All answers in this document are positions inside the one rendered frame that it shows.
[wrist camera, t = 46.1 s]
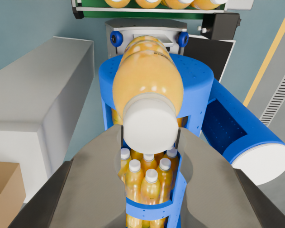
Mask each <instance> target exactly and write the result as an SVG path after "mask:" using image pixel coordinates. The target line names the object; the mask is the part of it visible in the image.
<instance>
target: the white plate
mask: <svg viewBox="0 0 285 228"><path fill-rule="evenodd" d="M231 165H232V166H233V168H237V169H241V170H242V171H243V172H244V173H245V174H246V175H247V176H248V177H249V178H250V179H251V180H252V182H253V183H254V184H255V185H261V184H264V183H266V182H269V181H271V180H272V179H275V178H276V177H277V176H279V175H280V174H281V173H283V172H284V171H285V145H283V144H279V143H266V144H261V145H258V146H255V147H252V148H250V149H248V150H246V151H245V152H243V153H242V154H240V155H239V156H238V157H237V158H236V159H235V160H234V161H233V162H232V164H231Z"/></svg>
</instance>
